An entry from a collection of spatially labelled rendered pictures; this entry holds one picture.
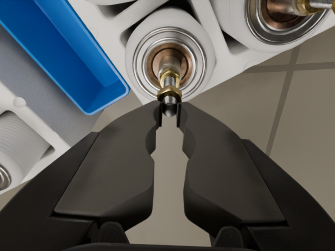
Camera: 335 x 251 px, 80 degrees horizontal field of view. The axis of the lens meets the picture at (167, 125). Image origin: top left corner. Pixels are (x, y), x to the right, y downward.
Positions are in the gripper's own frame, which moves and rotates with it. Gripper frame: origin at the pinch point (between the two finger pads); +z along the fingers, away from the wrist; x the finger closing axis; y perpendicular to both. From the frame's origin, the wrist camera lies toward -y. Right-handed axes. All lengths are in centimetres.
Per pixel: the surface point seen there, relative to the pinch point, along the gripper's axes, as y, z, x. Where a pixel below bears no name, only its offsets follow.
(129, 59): 0.0, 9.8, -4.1
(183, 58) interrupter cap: -0.4, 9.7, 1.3
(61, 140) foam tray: 16.5, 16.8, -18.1
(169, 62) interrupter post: -0.5, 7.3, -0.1
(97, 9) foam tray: -3.7, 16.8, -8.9
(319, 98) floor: 14, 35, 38
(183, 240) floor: 83, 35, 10
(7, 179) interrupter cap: 18.3, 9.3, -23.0
